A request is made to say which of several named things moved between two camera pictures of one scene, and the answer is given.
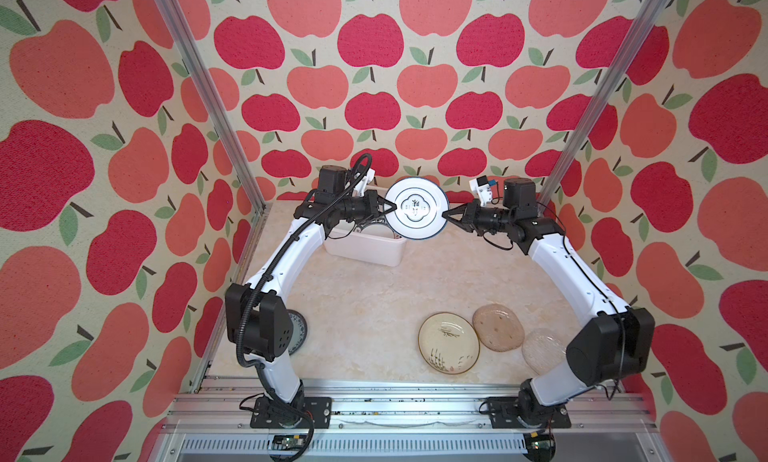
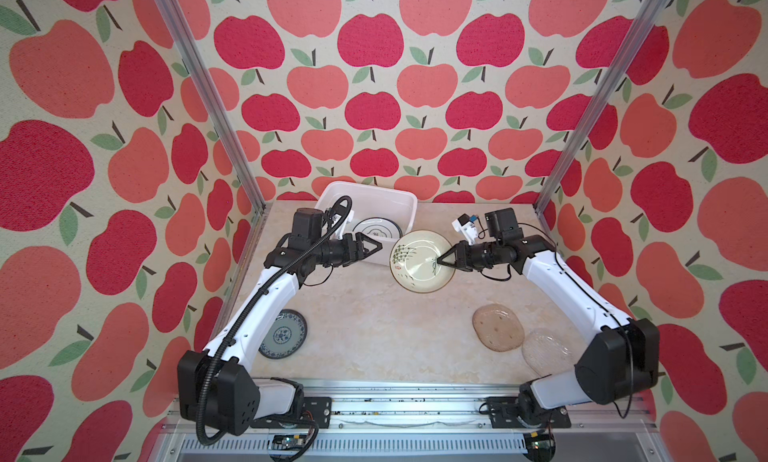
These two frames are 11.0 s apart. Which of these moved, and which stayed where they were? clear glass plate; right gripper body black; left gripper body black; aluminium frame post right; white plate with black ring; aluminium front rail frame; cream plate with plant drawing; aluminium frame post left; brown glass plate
Moved: cream plate with plant drawing; left gripper body black; right gripper body black; white plate with black ring
Stayed: aluminium frame post left; brown glass plate; clear glass plate; aluminium front rail frame; aluminium frame post right
